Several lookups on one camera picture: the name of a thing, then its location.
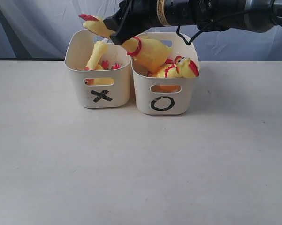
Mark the cream bin marked O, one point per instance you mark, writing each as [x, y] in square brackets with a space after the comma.
[164, 96]

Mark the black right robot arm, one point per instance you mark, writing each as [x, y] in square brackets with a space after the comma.
[252, 15]

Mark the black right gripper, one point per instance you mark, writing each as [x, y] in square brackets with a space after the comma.
[137, 16]

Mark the headless yellow rubber chicken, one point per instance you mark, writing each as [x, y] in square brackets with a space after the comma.
[105, 66]

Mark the cream bin marked X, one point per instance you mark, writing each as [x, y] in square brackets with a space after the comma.
[98, 96]

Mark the yellow chicken neck white tube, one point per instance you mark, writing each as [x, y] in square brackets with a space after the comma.
[99, 49]

